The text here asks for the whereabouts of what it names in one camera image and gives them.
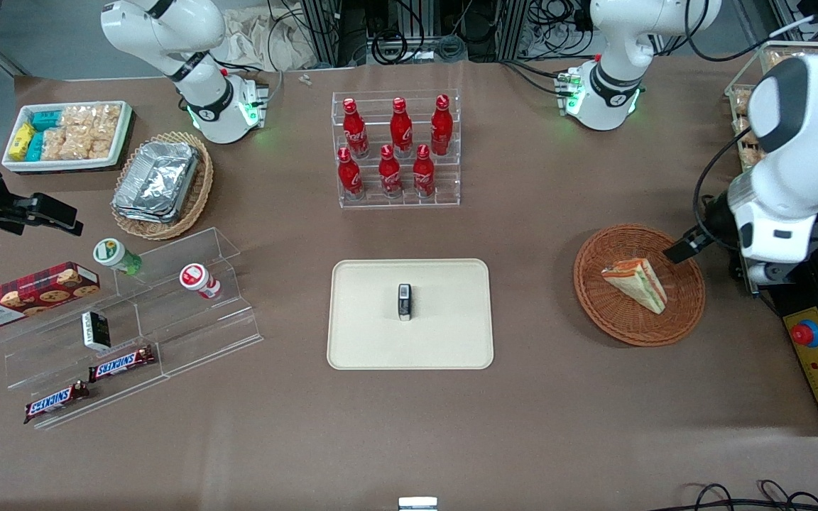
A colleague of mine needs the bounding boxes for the green-lidded small bottle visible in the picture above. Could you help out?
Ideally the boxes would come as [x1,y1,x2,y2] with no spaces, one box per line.
[92,238,144,277]

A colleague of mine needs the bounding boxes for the clear acrylic bottle rack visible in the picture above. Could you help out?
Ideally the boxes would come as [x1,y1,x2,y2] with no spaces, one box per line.
[331,89,462,209]

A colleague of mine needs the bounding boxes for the black floor cables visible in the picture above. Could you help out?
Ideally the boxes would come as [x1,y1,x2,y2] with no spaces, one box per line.
[665,480,818,511]

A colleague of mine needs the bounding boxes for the oval tan wicker basket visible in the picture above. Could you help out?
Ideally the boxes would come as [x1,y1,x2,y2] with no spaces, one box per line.
[110,131,214,241]

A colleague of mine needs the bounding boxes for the red cola bottle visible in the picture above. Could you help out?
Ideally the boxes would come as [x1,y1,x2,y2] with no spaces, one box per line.
[342,97,371,160]
[430,94,454,158]
[337,147,365,202]
[413,144,436,199]
[378,144,403,199]
[389,97,414,159]

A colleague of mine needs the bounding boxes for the clear crate of snacks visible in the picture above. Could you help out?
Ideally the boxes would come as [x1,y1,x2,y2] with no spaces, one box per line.
[725,40,818,172]

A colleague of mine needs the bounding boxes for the red tartan cookie box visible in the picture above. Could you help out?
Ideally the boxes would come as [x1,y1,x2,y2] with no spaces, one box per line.
[0,261,102,332]

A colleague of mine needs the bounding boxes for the tangled black cables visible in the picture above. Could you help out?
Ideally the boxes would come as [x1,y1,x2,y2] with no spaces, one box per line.
[369,0,468,66]

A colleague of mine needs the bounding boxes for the stacked foil containers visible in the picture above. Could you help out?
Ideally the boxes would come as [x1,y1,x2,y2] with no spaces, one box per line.
[112,141,201,225]

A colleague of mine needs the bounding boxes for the crumpled beige cloth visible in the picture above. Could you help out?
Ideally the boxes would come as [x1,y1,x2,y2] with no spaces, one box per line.
[219,6,319,72]

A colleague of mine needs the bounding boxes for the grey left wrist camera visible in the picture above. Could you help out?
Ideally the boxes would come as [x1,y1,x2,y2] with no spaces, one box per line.
[745,260,809,287]

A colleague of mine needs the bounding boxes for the yellow snack packet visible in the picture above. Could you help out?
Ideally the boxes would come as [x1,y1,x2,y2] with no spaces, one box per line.
[9,122,37,162]

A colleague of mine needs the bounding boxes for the triangle sandwich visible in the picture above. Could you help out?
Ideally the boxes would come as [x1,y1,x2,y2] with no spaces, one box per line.
[601,258,668,315]

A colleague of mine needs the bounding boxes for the clear bag of crackers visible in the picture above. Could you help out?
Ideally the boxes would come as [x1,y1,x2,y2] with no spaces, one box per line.
[40,128,116,161]
[60,104,123,140]

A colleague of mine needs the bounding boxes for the beige plastic tray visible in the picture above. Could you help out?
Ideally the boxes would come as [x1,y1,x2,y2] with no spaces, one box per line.
[327,258,495,371]

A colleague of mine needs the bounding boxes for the clear acrylic step shelf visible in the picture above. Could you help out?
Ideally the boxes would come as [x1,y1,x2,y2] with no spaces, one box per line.
[0,227,265,432]

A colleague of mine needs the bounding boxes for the aluminium frame rack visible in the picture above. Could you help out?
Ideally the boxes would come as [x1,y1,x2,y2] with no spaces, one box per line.
[299,0,425,69]
[500,0,596,63]

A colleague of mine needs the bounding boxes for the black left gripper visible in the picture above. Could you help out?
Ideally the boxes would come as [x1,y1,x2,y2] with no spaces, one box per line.
[663,190,745,265]

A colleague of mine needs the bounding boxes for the round brown wicker basket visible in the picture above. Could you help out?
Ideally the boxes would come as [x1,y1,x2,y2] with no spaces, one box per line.
[573,224,707,348]

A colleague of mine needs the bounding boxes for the white rectangular bin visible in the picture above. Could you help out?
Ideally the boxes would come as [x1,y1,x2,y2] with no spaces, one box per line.
[1,101,133,174]

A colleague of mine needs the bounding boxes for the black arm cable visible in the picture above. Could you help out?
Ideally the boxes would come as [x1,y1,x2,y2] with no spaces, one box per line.
[691,126,761,238]

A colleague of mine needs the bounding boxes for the red-lidded small bottle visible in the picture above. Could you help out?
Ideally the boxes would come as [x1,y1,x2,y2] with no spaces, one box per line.
[179,263,222,300]

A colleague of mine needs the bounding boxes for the small black white box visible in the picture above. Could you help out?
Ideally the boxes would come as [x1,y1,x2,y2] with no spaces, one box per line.
[81,311,112,353]

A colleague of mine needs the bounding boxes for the brown Snickers bar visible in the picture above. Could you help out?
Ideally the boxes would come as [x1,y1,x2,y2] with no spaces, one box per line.
[88,346,158,384]
[23,381,91,425]

